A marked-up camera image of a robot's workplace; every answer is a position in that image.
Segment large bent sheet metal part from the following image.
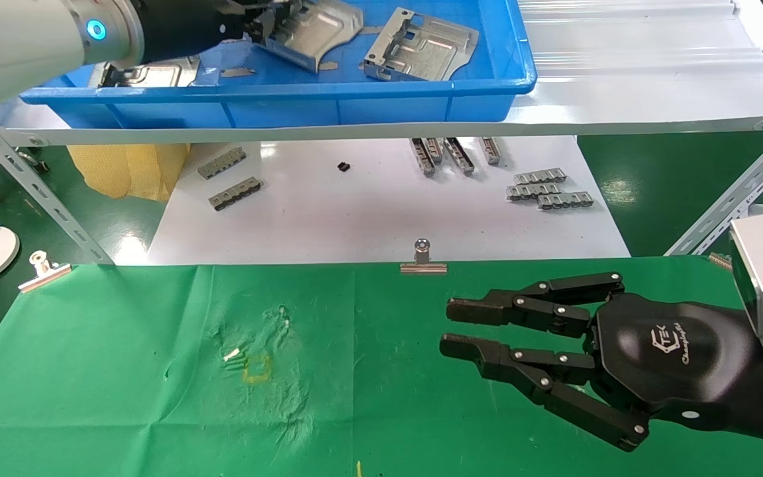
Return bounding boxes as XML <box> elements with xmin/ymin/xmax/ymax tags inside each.
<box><xmin>363</xmin><ymin>8</ymin><xmax>480</xmax><ymax>82</ymax></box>
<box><xmin>99</xmin><ymin>56</ymin><xmax>202</xmax><ymax>88</ymax></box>
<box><xmin>264</xmin><ymin>0</ymin><xmax>364</xmax><ymax>74</ymax></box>

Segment yellow fabric cover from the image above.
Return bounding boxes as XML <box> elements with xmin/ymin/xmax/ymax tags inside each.
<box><xmin>67</xmin><ymin>144</ymin><xmax>190</xmax><ymax>201</ymax></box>

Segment green table cloth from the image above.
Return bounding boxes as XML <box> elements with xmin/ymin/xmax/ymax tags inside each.
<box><xmin>0</xmin><ymin>255</ymin><xmax>763</xmax><ymax>477</ymax></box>

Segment blue plastic bin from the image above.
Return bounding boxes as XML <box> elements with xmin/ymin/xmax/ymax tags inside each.
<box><xmin>19</xmin><ymin>0</ymin><xmax>538</xmax><ymax>130</ymax></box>

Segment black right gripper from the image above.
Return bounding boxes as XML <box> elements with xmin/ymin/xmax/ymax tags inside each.
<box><xmin>439</xmin><ymin>272</ymin><xmax>760</xmax><ymax>453</ymax></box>

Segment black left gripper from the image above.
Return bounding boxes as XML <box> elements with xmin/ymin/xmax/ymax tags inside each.
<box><xmin>131</xmin><ymin>0</ymin><xmax>303</xmax><ymax>65</ymax></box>

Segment white metal shelf rack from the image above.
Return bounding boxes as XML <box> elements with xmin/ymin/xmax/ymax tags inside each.
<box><xmin>0</xmin><ymin>0</ymin><xmax>763</xmax><ymax>266</ymax></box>

